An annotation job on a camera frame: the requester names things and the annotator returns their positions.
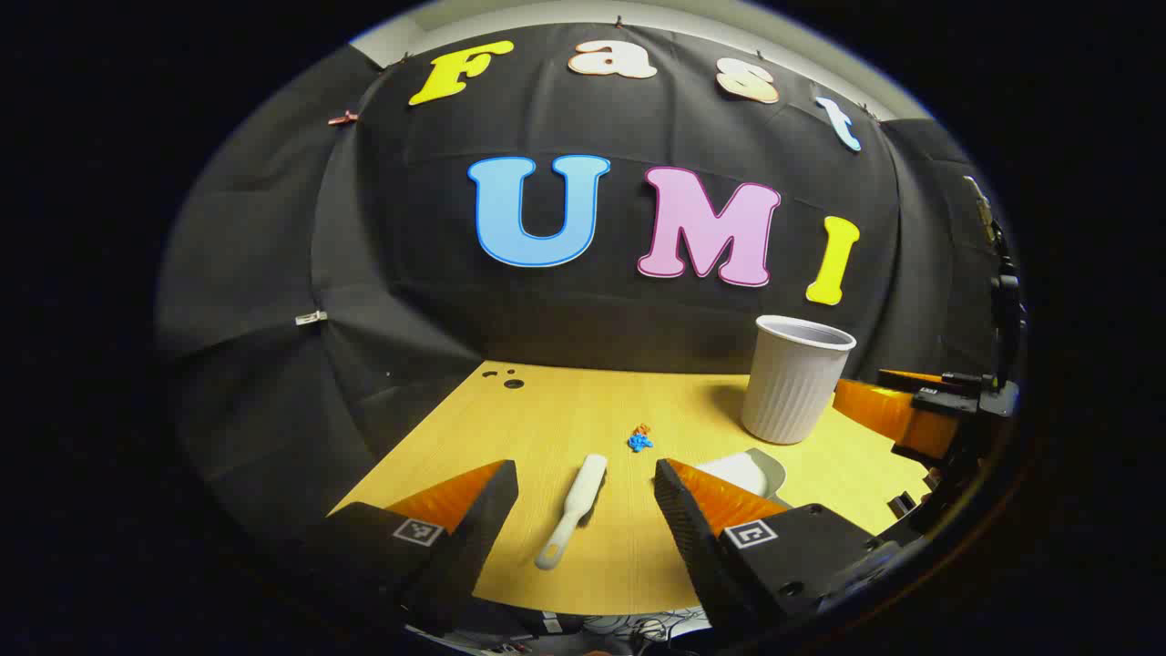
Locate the small white broom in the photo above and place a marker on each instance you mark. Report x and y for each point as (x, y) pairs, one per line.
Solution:
(583, 492)

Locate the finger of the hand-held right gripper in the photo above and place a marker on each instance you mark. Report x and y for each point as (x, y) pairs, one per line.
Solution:
(874, 410)
(911, 377)

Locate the white ribbed garbage bin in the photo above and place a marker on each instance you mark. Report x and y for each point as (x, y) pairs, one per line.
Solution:
(792, 383)

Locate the blue paper trash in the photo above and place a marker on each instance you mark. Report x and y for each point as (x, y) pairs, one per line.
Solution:
(639, 443)

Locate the silver cloth clip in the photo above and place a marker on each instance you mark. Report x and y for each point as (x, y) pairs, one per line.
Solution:
(311, 317)

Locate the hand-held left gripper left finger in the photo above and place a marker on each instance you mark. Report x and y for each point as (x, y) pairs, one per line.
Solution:
(492, 510)

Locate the white dustpan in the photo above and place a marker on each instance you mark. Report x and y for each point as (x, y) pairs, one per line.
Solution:
(742, 472)

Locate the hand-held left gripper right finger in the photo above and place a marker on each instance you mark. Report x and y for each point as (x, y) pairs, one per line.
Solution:
(683, 528)

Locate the black backdrop cloth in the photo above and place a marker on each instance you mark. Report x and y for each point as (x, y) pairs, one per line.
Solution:
(410, 273)

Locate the red cloth clip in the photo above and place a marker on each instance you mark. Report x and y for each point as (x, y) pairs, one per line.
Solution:
(343, 117)

